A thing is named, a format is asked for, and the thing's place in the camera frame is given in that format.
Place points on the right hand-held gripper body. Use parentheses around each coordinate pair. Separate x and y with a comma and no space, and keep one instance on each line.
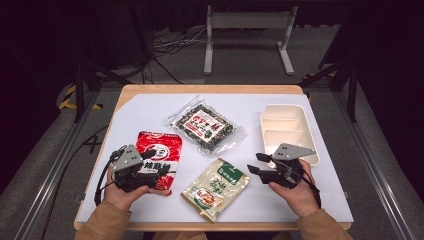
(288,151)

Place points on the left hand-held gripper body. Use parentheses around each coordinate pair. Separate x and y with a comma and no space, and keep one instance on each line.
(125,161)

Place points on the red snack packet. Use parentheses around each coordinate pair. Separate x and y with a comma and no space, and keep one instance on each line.
(160,141)

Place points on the cream plastic container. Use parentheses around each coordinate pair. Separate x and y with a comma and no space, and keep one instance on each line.
(286,126)

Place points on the beige and green food packet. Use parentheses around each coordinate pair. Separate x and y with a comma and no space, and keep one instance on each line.
(213,191)

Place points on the person's left hand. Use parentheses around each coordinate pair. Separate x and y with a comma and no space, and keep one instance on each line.
(121,198)

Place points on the person's right hand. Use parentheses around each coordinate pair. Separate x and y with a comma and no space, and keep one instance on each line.
(300,198)

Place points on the white table sheet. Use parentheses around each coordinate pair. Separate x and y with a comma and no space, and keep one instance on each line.
(150,113)

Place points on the clear seaweed packet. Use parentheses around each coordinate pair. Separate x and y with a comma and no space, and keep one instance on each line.
(205,125)

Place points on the yellow and black floor tape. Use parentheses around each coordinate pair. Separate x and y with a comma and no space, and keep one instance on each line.
(68,96)
(311,76)

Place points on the wooden table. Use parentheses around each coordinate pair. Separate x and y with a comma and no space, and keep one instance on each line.
(200,88)

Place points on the black tripod stand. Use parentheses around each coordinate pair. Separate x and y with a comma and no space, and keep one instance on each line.
(351,86)
(80,86)

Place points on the white metal stand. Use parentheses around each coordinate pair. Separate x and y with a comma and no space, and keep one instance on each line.
(248,20)

